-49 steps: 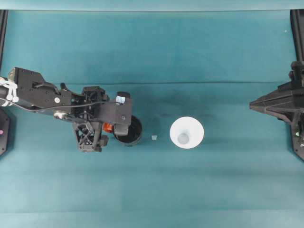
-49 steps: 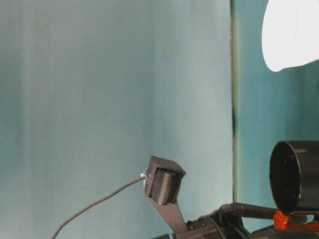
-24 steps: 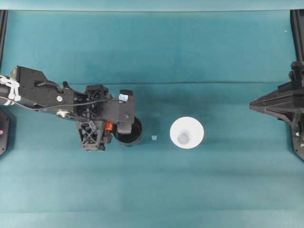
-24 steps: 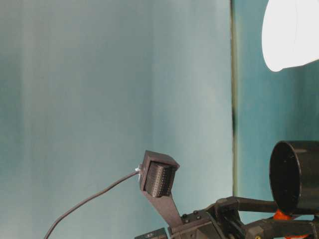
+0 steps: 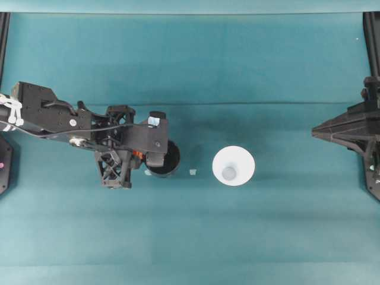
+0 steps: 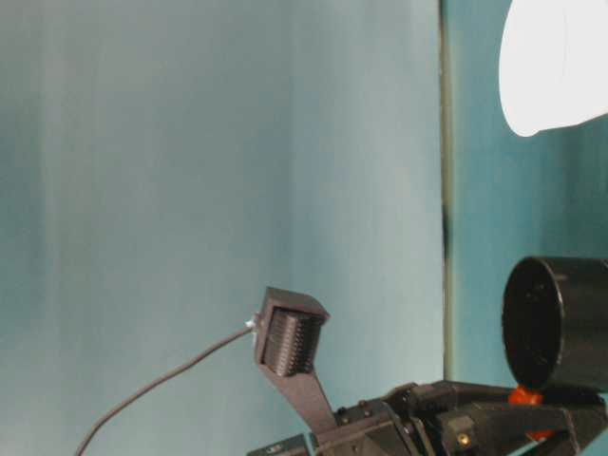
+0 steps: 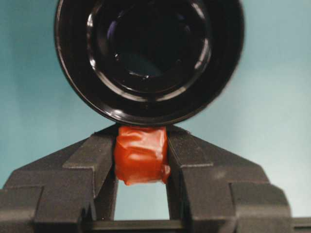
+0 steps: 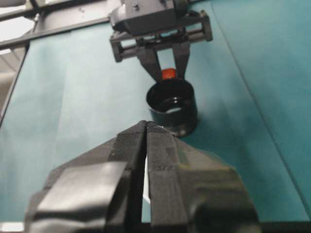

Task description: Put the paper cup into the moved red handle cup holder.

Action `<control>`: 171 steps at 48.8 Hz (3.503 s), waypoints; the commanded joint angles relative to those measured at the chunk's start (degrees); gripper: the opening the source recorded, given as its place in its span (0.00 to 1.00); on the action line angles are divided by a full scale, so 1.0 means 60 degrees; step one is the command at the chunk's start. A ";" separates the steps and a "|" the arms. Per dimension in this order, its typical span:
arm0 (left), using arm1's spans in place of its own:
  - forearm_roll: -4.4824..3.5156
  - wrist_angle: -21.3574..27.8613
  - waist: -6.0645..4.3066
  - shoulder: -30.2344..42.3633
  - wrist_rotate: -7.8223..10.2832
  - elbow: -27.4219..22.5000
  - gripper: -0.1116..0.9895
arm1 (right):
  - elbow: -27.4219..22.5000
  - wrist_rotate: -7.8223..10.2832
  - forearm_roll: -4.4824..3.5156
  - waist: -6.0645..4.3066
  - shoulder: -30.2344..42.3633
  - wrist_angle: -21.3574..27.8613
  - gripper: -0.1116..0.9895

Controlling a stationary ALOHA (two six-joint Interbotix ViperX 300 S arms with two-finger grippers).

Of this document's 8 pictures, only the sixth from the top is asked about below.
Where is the black cup holder red handle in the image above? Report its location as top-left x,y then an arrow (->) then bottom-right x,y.
501,256 -> 608,441

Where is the blue-green table cloth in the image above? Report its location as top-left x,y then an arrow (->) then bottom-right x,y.
441,0 -> 608,456

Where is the thin wrist camera cable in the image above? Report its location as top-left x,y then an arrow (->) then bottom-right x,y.
74,322 -> 260,456

